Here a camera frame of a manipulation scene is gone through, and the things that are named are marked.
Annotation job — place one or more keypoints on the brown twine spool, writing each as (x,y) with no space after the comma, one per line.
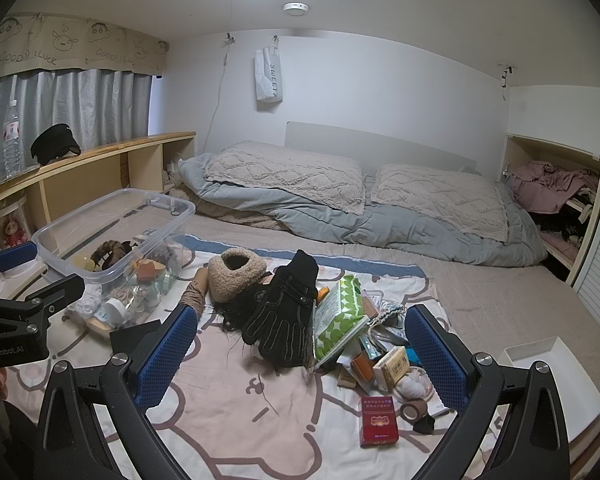
(195,295)

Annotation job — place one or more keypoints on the printed blanket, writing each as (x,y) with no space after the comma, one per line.
(220,400)

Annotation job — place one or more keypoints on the brown tape roll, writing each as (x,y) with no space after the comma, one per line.
(412,410)

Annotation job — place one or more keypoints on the brown fur piece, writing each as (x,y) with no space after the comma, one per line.
(107,252)

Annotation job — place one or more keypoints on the white plastic tray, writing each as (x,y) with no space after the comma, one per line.
(550,385)

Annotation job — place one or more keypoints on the round ceiling fixture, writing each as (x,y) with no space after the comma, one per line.
(296,8)

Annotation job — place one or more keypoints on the black sheet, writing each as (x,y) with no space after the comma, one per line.
(130,337)

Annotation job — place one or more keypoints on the beige textured pillow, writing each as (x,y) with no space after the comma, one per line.
(280,175)
(440,200)

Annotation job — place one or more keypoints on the cream small box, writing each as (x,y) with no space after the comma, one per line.
(392,367)

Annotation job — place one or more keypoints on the dark cloth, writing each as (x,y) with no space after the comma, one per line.
(5,435)

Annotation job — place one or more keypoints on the grey duvet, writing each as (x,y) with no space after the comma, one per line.
(380,230)

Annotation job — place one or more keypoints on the beige fluffy earmuffs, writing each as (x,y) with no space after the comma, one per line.
(230,280)

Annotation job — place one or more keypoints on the wooden closet niche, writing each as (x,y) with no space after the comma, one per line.
(515,155)

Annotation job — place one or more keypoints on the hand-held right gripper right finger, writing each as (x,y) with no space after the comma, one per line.
(437,360)

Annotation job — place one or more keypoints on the black cap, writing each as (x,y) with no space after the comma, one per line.
(52,145)

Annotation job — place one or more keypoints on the grey curtain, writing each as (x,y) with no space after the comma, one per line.
(95,105)

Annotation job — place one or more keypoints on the red box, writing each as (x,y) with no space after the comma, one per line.
(379,422)

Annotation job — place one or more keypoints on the dark clothes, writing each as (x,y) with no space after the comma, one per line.
(565,230)

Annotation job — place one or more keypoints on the pink clothes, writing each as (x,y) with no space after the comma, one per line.
(550,185)

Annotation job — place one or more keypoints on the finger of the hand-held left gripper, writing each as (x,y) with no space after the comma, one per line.
(15,256)
(55,290)

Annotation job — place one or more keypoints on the white jar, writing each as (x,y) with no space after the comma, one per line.
(116,310)

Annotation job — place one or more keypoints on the green dotted wet wipes pack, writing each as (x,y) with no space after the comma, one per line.
(337,320)

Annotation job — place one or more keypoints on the clear water bottle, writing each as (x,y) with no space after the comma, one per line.
(11,140)

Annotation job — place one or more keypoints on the red dressed doll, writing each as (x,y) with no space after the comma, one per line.
(12,232)

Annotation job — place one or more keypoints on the white headboard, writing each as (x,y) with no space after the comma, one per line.
(380,140)

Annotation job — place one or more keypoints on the orange leather case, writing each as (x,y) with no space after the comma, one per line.
(362,367)

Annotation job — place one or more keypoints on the black wig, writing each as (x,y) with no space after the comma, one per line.
(235,312)

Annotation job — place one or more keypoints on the black stitched glove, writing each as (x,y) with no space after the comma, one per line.
(280,315)

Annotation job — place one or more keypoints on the wooden shelf unit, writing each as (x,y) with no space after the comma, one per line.
(105,147)

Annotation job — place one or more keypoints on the white hanging bag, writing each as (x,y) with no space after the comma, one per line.
(267,80)

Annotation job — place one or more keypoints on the beige cartoon valance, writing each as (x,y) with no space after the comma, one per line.
(70,45)

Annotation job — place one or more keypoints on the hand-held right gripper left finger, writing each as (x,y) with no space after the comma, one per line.
(167,355)

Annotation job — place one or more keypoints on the small black object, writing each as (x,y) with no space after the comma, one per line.
(424,425)

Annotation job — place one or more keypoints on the clear plastic storage box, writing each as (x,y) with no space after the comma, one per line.
(130,210)

